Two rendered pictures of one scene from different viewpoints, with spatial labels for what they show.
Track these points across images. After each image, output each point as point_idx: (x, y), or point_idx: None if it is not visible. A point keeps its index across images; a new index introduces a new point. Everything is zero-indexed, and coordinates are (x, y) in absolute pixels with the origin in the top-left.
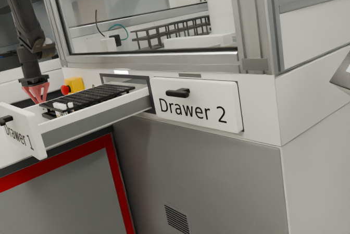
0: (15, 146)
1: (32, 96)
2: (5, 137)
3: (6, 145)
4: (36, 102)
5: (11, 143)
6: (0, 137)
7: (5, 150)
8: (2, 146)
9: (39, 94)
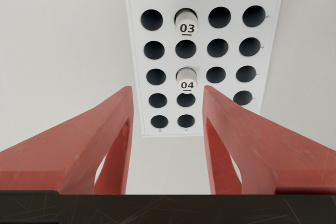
0: (204, 153)
1: (125, 182)
2: (44, 128)
3: (155, 160)
4: (132, 120)
5: (149, 145)
6: (10, 131)
7: (204, 177)
8: (142, 165)
9: (116, 120)
